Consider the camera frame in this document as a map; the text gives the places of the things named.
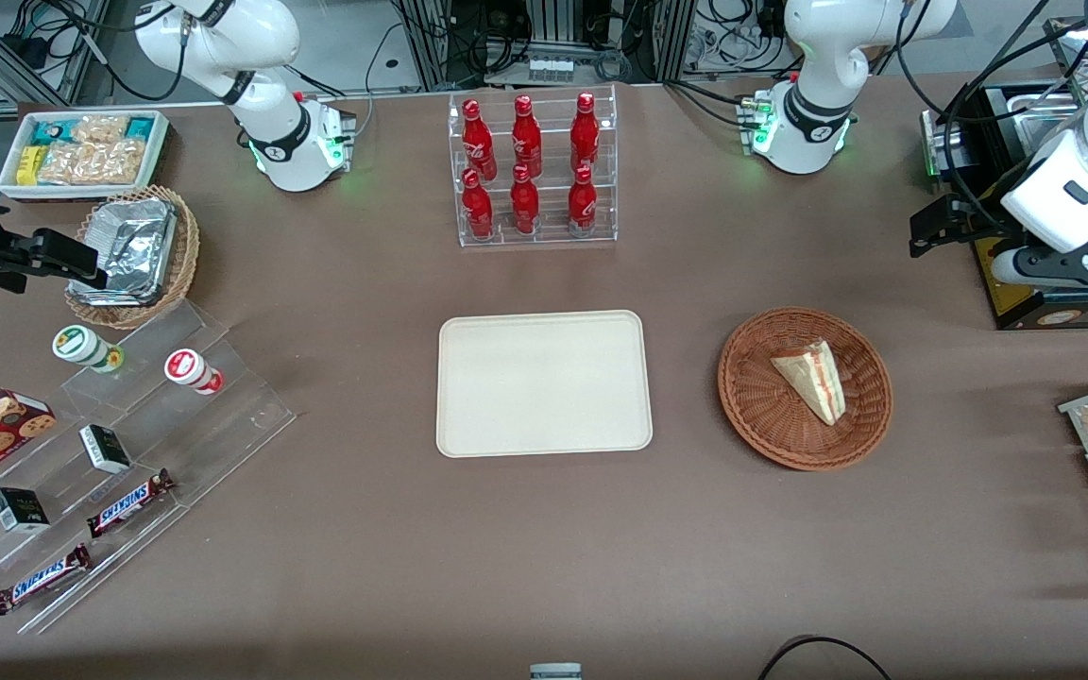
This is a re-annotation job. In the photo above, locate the triangle sandwich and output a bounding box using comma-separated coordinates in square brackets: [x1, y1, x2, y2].
[770, 339, 847, 427]

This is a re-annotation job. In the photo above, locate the oval tan wicker basket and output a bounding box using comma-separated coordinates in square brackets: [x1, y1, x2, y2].
[64, 185, 201, 331]

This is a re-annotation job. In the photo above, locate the round brown wicker basket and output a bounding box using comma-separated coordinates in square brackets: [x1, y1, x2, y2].
[717, 306, 893, 471]

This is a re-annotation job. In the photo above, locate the cream rectangular tray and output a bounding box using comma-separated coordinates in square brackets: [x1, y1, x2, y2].
[436, 310, 654, 459]

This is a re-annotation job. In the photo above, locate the aluminium foil container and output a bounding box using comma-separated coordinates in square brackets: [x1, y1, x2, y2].
[69, 198, 179, 306]

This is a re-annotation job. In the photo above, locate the white snack bin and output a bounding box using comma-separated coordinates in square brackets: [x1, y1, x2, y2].
[0, 110, 172, 202]

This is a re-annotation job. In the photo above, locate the green lid drink bottle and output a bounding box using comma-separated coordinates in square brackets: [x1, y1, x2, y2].
[52, 325, 125, 374]

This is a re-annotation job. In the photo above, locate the clear cracker bag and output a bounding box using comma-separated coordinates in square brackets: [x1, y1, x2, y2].
[39, 140, 145, 186]
[70, 115, 129, 145]

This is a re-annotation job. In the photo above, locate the black hot dog warmer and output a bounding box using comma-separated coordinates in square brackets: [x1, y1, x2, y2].
[920, 14, 1088, 332]

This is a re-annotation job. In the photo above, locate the red lid drink bottle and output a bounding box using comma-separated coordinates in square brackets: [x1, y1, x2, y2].
[163, 348, 224, 396]

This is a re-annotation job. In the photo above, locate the small black box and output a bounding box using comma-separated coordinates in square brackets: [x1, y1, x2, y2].
[0, 487, 51, 533]
[78, 424, 132, 474]

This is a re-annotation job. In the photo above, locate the clear acrylic stepped display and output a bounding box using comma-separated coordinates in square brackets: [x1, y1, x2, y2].
[0, 300, 298, 636]

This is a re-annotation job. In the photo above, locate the Snickers bar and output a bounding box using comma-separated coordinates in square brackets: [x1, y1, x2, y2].
[0, 544, 92, 616]
[87, 469, 176, 538]

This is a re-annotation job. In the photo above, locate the red cola bottle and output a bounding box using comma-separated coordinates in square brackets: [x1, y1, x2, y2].
[462, 168, 495, 239]
[512, 94, 543, 179]
[568, 165, 598, 237]
[570, 92, 601, 174]
[462, 98, 497, 180]
[510, 163, 540, 235]

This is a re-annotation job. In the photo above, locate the clear acrylic bottle rack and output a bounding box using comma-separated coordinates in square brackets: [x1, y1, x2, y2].
[448, 83, 619, 248]

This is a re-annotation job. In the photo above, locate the aluminium frame rack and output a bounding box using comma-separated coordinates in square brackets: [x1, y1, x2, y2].
[393, 0, 696, 91]

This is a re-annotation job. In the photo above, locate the black cable loop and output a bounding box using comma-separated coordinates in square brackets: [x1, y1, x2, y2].
[756, 636, 894, 680]

